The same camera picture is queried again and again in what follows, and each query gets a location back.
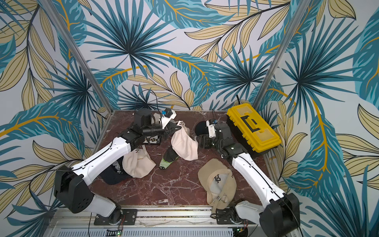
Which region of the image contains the tan khaki cap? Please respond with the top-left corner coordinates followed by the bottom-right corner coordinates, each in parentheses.
top-left (198, 159), bottom-right (237, 218)

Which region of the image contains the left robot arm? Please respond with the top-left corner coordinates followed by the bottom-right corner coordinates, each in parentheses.
top-left (53, 108), bottom-right (180, 218)

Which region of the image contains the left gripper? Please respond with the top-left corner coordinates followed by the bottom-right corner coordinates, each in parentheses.
top-left (143, 120), bottom-right (182, 140)

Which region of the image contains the yellow black toolbox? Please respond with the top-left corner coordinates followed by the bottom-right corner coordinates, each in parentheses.
top-left (227, 103), bottom-right (282, 158)

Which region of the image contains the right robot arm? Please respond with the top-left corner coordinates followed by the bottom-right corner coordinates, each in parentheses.
top-left (195, 121), bottom-right (300, 237)

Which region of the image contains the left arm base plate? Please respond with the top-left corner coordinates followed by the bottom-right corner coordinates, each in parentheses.
top-left (94, 208), bottom-right (138, 226)

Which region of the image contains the black charger board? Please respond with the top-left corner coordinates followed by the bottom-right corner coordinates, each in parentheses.
top-left (144, 135), bottom-right (161, 145)

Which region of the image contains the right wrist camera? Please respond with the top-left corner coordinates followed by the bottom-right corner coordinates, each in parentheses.
top-left (206, 119), bottom-right (218, 138)

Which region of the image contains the cream Colorado cap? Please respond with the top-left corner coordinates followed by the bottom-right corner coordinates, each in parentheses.
top-left (122, 145), bottom-right (156, 178)

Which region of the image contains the green black cap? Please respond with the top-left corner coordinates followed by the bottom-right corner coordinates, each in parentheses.
top-left (159, 146), bottom-right (179, 169)

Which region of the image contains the navy black cap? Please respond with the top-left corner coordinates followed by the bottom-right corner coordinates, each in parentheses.
top-left (100, 157), bottom-right (132, 185)

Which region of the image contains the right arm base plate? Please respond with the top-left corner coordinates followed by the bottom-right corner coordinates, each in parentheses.
top-left (210, 207), bottom-right (253, 225)

